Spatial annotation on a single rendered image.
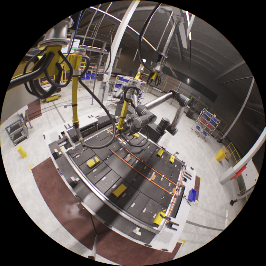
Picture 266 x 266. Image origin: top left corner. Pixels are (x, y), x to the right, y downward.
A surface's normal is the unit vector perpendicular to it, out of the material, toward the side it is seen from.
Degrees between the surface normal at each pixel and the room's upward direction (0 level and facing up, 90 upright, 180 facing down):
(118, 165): 0
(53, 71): 90
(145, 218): 0
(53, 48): 90
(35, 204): 0
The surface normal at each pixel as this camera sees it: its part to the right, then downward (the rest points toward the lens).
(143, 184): 0.30, -0.74
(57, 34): 0.80, 0.39
